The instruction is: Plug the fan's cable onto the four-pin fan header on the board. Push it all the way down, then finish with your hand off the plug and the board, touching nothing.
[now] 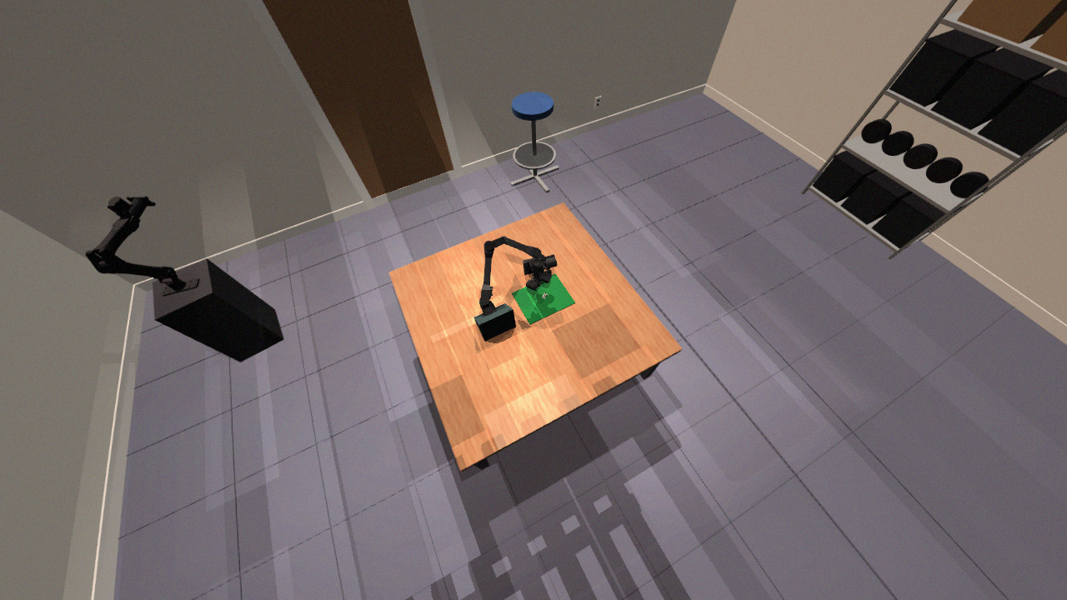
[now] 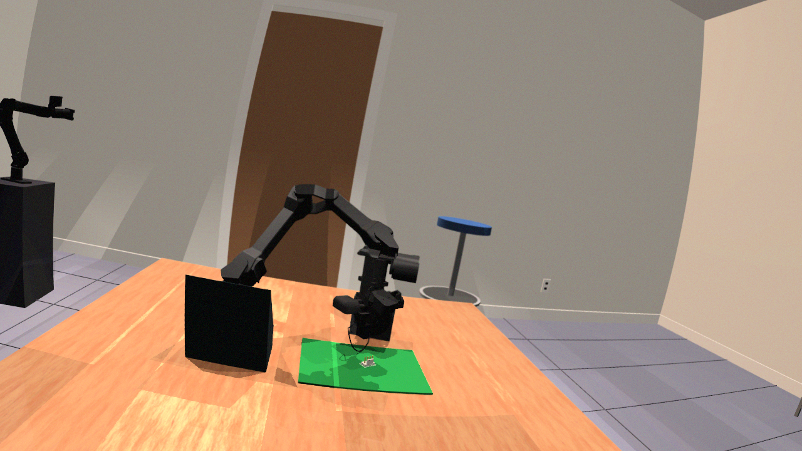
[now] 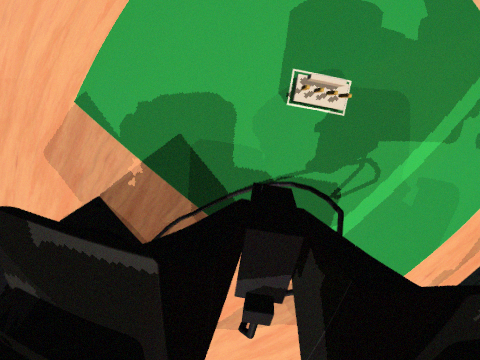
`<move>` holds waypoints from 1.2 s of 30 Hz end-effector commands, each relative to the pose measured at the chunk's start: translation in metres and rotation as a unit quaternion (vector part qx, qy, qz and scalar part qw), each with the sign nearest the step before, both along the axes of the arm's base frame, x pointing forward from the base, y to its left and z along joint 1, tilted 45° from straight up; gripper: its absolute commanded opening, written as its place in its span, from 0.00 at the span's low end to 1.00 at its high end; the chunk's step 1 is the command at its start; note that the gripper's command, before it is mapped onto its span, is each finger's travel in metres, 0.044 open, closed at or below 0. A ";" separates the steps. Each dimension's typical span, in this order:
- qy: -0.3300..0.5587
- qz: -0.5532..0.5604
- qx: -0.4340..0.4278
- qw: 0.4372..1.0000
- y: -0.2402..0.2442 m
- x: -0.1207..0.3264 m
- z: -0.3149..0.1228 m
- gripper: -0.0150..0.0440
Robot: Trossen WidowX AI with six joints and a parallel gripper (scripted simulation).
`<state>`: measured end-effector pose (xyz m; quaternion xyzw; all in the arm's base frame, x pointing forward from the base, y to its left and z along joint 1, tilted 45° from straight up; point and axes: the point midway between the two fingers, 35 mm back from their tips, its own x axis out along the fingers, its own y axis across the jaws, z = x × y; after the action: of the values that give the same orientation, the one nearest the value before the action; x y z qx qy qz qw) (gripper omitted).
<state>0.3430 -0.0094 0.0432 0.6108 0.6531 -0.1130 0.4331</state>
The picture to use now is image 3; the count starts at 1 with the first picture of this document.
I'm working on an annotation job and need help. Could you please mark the black computer fan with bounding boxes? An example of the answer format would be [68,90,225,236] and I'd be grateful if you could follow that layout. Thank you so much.
[0,196,143,300]

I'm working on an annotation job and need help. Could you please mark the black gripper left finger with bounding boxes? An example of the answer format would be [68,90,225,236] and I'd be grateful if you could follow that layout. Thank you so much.
[0,199,251,360]

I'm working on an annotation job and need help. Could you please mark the green circuit board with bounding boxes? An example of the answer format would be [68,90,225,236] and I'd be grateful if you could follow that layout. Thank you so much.
[73,0,480,276]

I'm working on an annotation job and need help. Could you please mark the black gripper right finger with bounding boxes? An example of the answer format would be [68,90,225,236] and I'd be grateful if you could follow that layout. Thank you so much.
[291,208,480,360]

